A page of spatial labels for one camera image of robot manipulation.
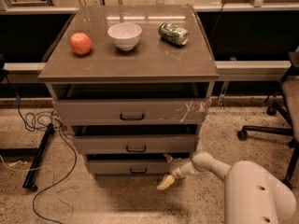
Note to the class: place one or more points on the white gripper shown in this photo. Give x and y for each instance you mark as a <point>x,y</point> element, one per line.
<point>177,168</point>

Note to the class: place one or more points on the grey bottom drawer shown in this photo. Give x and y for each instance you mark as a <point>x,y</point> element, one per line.
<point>125,167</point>

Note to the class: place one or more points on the grey drawer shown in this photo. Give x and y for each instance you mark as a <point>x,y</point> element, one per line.
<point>125,167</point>
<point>132,111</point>
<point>126,144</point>

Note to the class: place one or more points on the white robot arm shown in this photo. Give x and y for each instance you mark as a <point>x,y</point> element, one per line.
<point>251,194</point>

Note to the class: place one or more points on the grey middle drawer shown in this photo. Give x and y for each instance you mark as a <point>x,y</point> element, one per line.
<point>126,144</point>

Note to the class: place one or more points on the grey drawer cabinet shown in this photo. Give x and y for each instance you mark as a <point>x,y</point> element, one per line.
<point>154,69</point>

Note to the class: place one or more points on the grey top drawer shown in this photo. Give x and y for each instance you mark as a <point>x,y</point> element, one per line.
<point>132,111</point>

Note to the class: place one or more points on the black wheeled stand leg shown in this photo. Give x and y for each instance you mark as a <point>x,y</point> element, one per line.
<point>35,153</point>

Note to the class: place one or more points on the green soda can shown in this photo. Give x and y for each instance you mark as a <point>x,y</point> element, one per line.
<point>173,33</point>

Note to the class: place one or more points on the white bowl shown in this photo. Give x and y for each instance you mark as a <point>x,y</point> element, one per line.
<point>125,35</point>

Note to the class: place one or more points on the red apple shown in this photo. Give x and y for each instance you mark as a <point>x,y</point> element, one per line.
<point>80,43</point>

